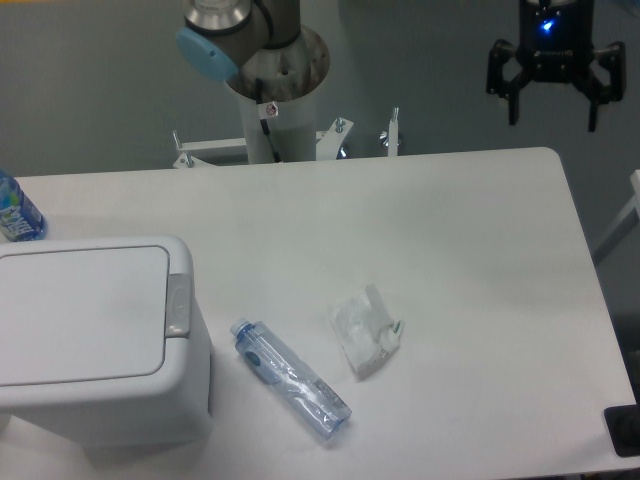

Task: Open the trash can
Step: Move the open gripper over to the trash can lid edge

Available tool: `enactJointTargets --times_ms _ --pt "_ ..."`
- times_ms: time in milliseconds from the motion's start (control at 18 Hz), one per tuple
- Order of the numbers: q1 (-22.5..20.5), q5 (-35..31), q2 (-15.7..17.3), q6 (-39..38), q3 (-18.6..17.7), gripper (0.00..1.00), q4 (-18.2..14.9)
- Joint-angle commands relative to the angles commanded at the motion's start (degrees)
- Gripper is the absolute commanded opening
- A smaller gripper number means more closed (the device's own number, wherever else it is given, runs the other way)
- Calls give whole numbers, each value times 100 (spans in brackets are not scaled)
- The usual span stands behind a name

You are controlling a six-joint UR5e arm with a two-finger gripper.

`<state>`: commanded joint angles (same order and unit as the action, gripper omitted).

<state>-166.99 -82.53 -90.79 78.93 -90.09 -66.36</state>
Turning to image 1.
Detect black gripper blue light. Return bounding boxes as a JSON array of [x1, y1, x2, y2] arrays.
[[486, 1, 627, 132]]

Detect white push-lid trash can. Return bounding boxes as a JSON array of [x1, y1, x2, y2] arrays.
[[1, 235, 213, 447]]

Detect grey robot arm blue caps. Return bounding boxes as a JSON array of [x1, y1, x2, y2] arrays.
[[176, 1, 626, 131]]

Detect crumpled white plastic wrapper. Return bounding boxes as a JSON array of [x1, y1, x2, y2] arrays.
[[328, 284, 405, 380]]

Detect black object at table corner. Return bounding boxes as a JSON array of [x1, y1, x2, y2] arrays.
[[604, 404, 639, 458]]

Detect empty clear plastic bottle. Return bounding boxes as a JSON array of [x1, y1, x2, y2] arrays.
[[230, 318, 352, 441]]

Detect blue labelled water bottle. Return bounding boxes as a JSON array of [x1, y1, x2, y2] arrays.
[[1, 171, 47, 242]]

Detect white metal frame right edge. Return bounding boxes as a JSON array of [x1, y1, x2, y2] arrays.
[[591, 170, 639, 266]]

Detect white metal base frame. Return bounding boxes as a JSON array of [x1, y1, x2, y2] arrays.
[[171, 105, 404, 169]]

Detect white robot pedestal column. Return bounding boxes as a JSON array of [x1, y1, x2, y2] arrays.
[[225, 78, 324, 164]]

